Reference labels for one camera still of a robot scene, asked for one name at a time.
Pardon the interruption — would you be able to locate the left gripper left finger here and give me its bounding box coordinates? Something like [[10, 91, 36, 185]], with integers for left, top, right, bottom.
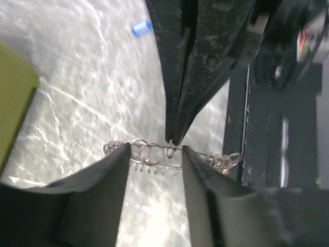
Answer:
[[1, 144, 131, 246]]

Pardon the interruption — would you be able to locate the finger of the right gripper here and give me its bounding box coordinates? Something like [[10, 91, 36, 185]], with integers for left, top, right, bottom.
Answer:
[[146, 0, 198, 142]]

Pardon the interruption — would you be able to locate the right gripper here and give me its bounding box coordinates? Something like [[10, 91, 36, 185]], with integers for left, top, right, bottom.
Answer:
[[173, 0, 329, 146]]

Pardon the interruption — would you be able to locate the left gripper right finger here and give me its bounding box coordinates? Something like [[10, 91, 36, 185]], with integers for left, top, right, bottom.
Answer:
[[182, 146, 328, 246]]

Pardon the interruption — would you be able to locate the olive green plastic bin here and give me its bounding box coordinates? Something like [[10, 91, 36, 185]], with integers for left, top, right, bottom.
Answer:
[[1, 42, 39, 172]]

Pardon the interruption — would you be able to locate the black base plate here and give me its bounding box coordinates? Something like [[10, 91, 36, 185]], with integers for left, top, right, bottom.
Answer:
[[223, 64, 322, 188]]

